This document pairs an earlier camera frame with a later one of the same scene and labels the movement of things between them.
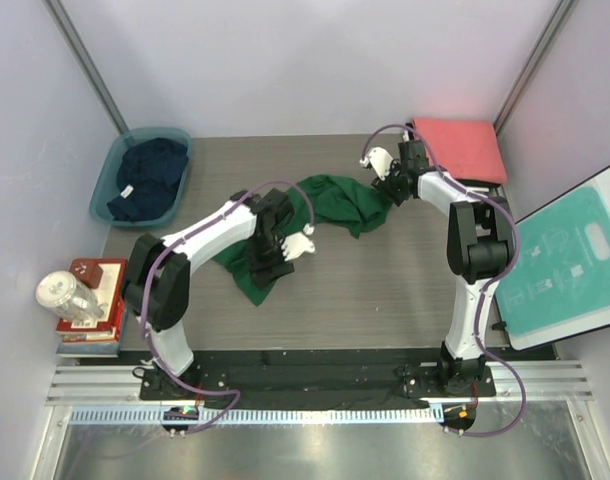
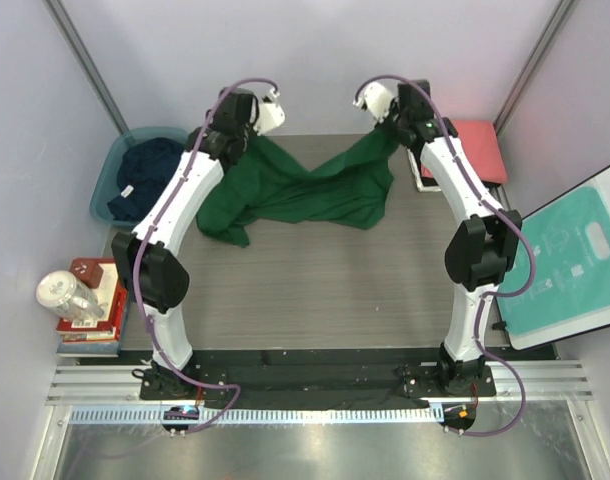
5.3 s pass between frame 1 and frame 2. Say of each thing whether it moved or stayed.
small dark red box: stayed
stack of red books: stayed
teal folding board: stayed
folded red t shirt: stayed
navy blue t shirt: stayed
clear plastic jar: stayed
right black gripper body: moved
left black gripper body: moved
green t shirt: moved
